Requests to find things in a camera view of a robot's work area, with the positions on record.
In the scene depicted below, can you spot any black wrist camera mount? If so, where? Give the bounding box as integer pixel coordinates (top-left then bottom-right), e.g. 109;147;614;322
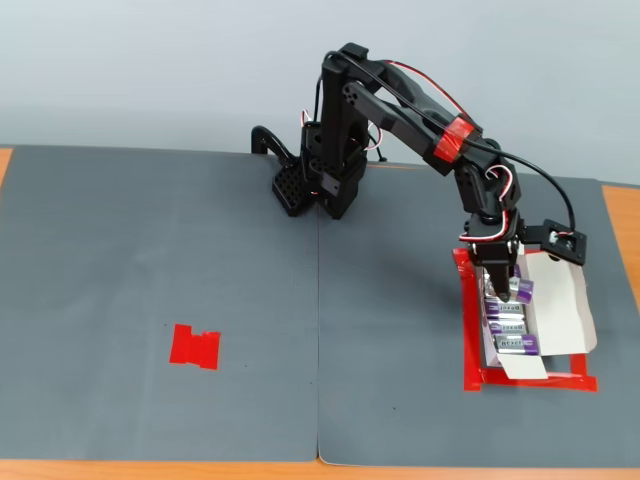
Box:
519;217;588;265

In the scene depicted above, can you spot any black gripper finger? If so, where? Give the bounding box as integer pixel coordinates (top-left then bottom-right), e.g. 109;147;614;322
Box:
486;261;515;303

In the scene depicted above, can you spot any small red tape patch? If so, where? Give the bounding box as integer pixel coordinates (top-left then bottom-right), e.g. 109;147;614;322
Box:
168;323;222;372

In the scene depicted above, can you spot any red white arm servo wire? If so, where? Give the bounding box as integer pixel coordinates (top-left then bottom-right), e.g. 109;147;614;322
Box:
384;59;472;124

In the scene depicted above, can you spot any red tape band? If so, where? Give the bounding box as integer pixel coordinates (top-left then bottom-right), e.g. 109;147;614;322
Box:
432;115;476;164

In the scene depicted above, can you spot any red tape frame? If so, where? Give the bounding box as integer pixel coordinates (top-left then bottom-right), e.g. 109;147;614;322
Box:
452;247;599;395

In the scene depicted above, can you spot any black camera cable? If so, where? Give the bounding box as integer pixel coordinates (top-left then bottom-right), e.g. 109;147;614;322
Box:
327;49;577;237

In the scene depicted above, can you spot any black table clamp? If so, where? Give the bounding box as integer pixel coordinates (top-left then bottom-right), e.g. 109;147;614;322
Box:
249;125;301;167

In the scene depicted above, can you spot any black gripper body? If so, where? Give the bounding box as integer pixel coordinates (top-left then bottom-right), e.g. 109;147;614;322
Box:
461;211;527;270

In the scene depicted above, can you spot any red white gripper servo wire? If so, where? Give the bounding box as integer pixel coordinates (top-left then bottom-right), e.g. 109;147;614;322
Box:
481;164;522;247

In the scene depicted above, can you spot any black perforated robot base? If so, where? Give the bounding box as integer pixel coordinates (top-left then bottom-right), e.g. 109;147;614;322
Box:
271;154;366;222

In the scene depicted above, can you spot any white cardboard box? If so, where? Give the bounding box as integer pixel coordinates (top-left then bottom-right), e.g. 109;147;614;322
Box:
480;244;599;382

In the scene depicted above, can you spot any black power cable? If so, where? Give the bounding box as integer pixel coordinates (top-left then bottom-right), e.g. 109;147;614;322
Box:
367;130;391;164

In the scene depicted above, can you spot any grey mat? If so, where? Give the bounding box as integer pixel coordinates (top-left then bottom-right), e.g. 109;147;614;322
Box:
0;145;321;462
317;162;640;469

